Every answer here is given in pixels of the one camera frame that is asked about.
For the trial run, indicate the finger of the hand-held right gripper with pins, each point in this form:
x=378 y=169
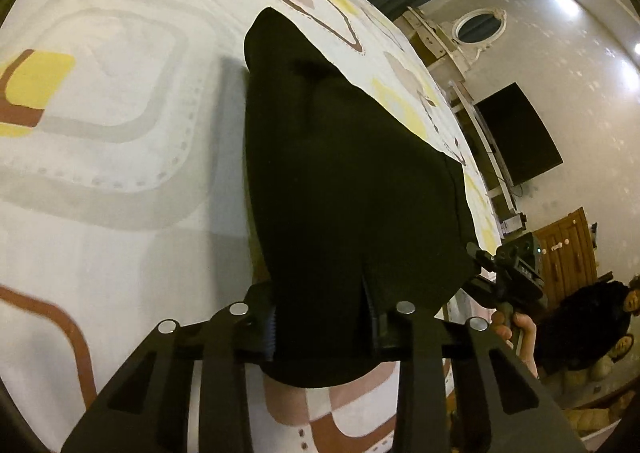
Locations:
x=479 y=255
x=480 y=290

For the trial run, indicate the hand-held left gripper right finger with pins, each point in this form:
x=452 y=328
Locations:
x=371 y=318

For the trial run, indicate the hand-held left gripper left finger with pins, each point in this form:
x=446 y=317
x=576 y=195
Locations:
x=270 y=333

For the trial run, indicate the black pants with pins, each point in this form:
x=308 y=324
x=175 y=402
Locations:
x=350 y=183

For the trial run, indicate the person's right hand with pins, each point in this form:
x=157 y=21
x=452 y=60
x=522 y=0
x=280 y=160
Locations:
x=522 y=338

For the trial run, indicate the brown wooden door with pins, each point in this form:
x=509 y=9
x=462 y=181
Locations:
x=567 y=253

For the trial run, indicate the person in black clothing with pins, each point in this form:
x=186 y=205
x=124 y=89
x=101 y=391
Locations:
x=585 y=328

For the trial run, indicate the white television console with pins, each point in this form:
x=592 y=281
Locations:
x=487 y=153

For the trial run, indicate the black flat television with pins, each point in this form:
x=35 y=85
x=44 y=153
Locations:
x=520 y=133

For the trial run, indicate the white dressing table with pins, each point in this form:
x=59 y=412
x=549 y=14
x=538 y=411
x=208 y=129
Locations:
x=435 y=40

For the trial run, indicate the oval white framed mirror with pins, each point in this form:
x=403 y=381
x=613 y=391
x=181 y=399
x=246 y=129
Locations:
x=478 y=26

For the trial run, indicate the printed bed sheet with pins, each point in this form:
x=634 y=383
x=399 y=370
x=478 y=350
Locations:
x=125 y=133

